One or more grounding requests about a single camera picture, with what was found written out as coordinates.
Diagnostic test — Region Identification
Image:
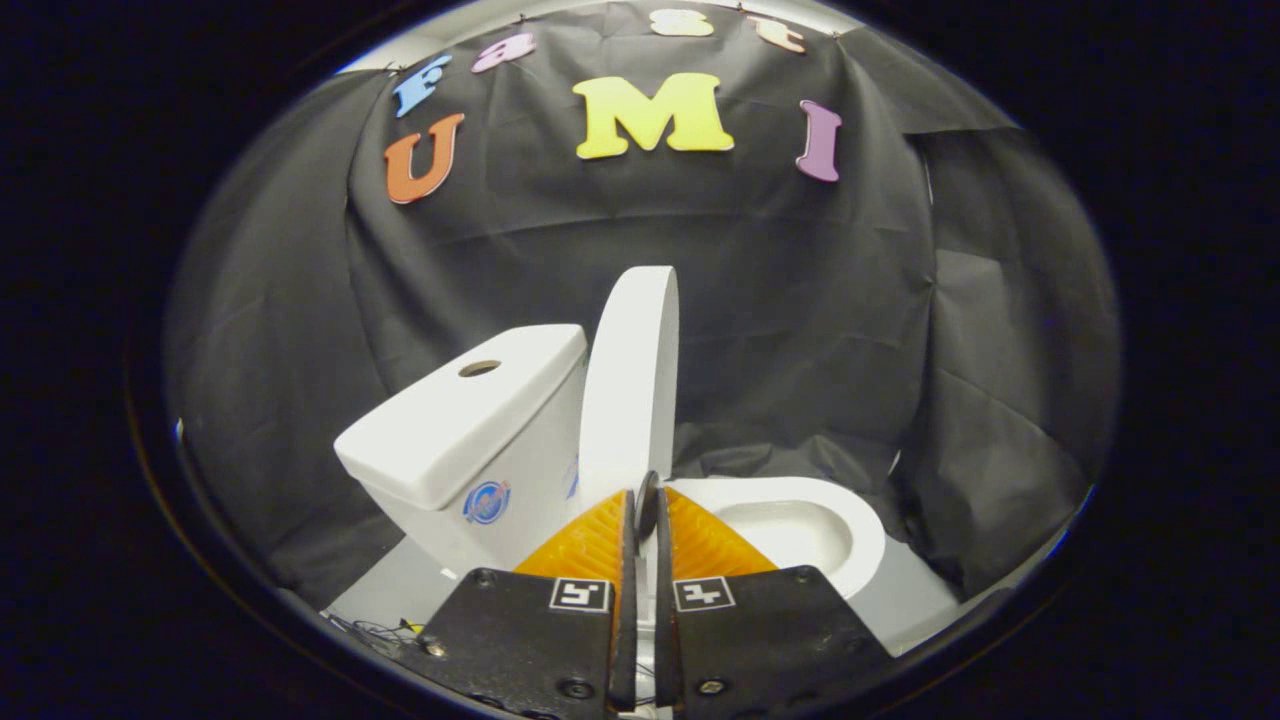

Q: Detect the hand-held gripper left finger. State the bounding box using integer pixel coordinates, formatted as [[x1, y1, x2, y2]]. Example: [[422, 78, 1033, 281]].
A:
[[405, 488, 639, 719]]

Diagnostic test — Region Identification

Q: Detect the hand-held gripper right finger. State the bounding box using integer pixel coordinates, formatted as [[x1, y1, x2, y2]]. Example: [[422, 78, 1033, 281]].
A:
[[654, 488, 898, 716]]

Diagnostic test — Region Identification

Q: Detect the white toilet lid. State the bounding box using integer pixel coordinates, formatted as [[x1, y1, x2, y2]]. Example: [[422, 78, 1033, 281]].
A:
[[578, 265, 681, 513]]

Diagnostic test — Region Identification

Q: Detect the black backdrop cloth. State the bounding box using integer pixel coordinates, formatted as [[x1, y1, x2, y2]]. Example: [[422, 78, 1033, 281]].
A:
[[165, 0, 1121, 613]]

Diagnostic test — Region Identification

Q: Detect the black cable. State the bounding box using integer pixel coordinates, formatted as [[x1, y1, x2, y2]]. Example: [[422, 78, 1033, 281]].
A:
[[328, 612, 433, 657]]

